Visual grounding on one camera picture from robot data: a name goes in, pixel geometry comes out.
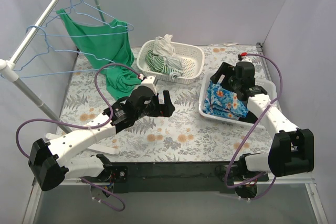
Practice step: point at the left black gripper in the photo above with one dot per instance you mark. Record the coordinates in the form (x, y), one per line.
(159, 109)

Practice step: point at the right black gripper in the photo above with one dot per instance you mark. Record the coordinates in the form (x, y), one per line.
(228, 77)

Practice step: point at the green striped tank top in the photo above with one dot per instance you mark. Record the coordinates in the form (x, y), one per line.
(158, 64)

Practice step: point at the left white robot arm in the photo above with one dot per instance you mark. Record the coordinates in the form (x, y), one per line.
(52, 162)

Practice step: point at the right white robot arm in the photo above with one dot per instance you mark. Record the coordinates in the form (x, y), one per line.
(292, 148)

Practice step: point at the white tank top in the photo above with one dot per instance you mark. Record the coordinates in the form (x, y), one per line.
(163, 46)

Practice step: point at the blue hanger with green top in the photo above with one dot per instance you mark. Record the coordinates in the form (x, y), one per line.
(72, 9)

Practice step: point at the blue floral garment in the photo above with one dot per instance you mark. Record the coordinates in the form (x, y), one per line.
(223, 103)

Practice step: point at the white rectangular basket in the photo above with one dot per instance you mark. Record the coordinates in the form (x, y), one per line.
(266, 84)

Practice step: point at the floral patterned table mat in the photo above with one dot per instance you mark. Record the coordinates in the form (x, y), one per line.
(185, 136)

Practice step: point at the white oval perforated basket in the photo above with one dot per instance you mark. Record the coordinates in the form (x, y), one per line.
(192, 58)

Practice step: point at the metal clothes rack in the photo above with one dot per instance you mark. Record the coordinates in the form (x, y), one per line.
(7, 67)

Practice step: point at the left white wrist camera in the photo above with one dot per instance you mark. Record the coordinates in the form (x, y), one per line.
(150, 82)

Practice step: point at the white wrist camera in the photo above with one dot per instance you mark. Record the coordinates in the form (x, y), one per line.
(150, 82)
(241, 56)

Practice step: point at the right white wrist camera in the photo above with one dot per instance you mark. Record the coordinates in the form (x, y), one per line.
(241, 56)

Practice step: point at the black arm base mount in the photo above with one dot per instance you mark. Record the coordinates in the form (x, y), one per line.
(156, 177)

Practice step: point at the blue wire hanger front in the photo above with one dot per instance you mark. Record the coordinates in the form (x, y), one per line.
(50, 47)

